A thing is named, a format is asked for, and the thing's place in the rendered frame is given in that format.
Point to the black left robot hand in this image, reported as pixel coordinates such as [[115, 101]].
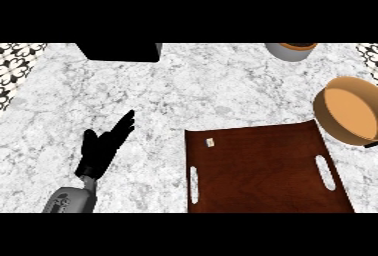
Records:
[[101, 146]]

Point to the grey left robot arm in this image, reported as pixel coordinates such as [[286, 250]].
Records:
[[72, 199]]

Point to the small pale cupcake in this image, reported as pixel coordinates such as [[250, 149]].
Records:
[[211, 142]]

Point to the dark brown wooden tray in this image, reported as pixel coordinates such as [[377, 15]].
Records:
[[261, 170]]

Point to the grey plant pot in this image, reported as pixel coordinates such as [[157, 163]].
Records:
[[292, 50]]

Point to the orange pot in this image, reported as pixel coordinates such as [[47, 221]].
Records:
[[349, 111]]

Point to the black appliance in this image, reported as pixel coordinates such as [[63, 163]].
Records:
[[123, 51]]

